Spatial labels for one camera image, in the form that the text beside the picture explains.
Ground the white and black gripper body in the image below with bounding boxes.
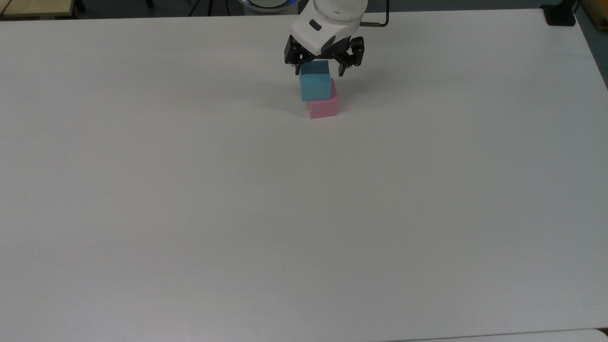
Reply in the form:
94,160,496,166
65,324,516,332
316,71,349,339
290,12,355,54

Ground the blue cube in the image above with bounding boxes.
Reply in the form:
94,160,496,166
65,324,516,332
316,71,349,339
299,60,332,102

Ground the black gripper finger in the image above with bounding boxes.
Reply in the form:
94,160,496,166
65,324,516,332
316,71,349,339
284,36,316,76
328,37,365,76

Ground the white robot base blue ring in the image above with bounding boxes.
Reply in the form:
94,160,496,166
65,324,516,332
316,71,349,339
239,0,307,13

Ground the light wooden table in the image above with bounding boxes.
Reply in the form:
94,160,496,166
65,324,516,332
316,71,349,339
0,0,77,19

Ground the pink cube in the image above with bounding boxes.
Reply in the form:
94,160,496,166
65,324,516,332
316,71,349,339
307,78,340,119

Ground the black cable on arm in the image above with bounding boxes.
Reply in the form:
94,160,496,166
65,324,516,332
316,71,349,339
360,0,390,28

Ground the black table clamp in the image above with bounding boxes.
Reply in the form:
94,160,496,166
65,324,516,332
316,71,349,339
541,0,578,27

